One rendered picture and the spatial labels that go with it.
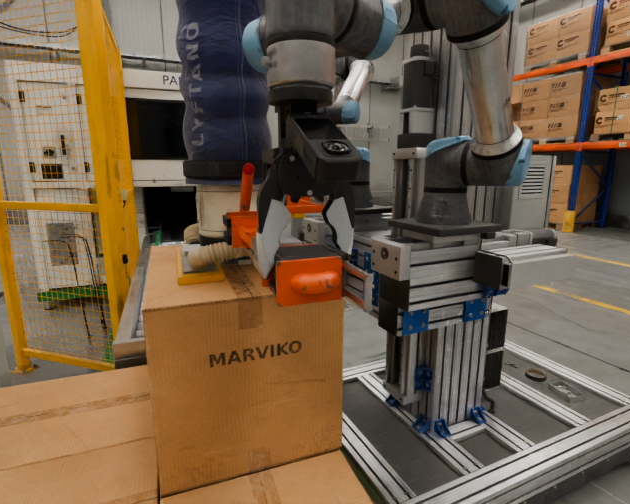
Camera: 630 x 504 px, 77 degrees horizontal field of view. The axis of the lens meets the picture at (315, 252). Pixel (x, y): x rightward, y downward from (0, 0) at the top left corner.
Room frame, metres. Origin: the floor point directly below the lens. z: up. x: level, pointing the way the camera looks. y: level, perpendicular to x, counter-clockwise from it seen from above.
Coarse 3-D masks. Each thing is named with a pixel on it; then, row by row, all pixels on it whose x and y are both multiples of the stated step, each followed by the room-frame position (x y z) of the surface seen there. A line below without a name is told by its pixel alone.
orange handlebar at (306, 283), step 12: (300, 204) 1.29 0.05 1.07; (312, 204) 1.18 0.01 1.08; (240, 228) 0.72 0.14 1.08; (252, 228) 0.68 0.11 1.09; (300, 276) 0.40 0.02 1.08; (312, 276) 0.40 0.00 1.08; (324, 276) 0.40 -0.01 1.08; (336, 276) 0.41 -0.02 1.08; (300, 288) 0.39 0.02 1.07; (312, 288) 0.39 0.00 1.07; (324, 288) 0.39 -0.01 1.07
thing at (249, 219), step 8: (224, 216) 0.77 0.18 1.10; (232, 216) 0.80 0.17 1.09; (240, 216) 0.73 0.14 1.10; (248, 216) 0.74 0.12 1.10; (256, 216) 0.74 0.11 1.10; (224, 224) 0.77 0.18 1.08; (232, 224) 0.73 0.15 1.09; (240, 224) 0.73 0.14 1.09; (248, 224) 0.74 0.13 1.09; (256, 224) 0.74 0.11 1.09; (224, 232) 0.78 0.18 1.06; (232, 232) 0.73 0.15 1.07; (232, 240) 0.73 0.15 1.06; (240, 240) 0.73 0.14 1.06
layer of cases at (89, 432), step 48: (48, 384) 1.09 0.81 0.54; (96, 384) 1.09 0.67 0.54; (144, 384) 1.09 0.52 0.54; (0, 432) 0.87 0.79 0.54; (48, 432) 0.87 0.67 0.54; (96, 432) 0.87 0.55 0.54; (144, 432) 0.87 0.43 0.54; (0, 480) 0.71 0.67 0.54; (48, 480) 0.71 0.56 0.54; (96, 480) 0.71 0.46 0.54; (144, 480) 0.71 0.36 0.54; (240, 480) 0.71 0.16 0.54; (288, 480) 0.71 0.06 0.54; (336, 480) 0.71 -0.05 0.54
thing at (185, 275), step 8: (176, 248) 1.11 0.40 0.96; (176, 256) 1.02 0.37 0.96; (184, 256) 0.99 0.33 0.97; (184, 264) 0.90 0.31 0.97; (216, 264) 0.92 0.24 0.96; (184, 272) 0.84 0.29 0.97; (192, 272) 0.84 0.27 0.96; (200, 272) 0.85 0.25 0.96; (208, 272) 0.85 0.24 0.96; (216, 272) 0.85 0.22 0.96; (184, 280) 0.81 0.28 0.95; (192, 280) 0.82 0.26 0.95; (200, 280) 0.82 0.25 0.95; (208, 280) 0.83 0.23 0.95; (216, 280) 0.83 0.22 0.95; (224, 280) 0.84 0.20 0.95
